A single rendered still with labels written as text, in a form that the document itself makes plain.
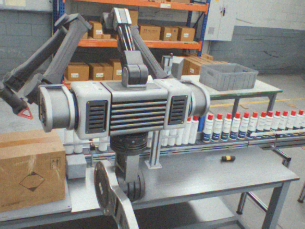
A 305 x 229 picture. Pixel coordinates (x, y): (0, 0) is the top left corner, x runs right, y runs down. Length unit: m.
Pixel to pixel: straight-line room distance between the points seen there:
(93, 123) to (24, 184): 0.62
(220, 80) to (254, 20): 4.77
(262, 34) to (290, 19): 0.97
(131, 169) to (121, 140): 0.13
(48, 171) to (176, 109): 0.69
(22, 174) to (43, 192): 0.15
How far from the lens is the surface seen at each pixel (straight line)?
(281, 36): 9.14
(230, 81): 3.78
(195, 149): 2.15
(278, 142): 2.59
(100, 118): 0.98
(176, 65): 1.70
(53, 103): 0.95
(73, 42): 1.29
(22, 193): 1.53
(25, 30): 6.02
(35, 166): 1.47
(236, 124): 2.28
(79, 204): 1.60
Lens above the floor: 1.84
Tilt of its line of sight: 22 degrees down
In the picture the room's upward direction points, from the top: 7 degrees clockwise
